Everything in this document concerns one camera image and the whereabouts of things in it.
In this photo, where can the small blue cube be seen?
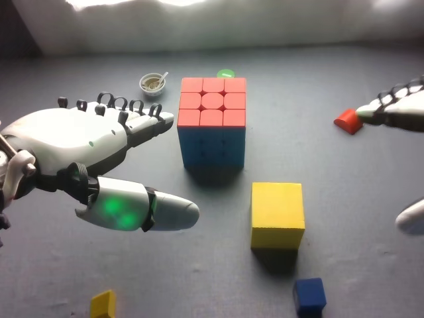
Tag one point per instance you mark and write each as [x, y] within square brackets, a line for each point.
[309, 296]

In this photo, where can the small yellow wedge block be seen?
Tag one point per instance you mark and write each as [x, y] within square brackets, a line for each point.
[103, 303]

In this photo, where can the small white toy spoon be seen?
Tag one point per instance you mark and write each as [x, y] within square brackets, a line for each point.
[162, 79]

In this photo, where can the small white toy bowl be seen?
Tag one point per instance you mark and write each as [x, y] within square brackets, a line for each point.
[149, 88]

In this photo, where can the white backdrop sheet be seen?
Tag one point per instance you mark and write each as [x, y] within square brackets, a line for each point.
[232, 26]

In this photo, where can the small red object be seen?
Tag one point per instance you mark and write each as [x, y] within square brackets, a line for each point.
[346, 122]

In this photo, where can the green disc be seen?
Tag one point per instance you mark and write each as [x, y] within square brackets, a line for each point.
[226, 73]

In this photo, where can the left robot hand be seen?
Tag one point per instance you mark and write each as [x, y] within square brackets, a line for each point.
[73, 132]

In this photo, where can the large yellow block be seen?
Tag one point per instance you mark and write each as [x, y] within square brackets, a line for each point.
[276, 212]

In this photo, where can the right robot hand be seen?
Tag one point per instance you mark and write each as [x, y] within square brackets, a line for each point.
[397, 109]

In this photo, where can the grey table cloth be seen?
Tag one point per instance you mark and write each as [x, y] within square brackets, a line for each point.
[198, 265]

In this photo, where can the Rubik's cube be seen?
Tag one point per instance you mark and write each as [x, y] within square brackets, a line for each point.
[212, 99]

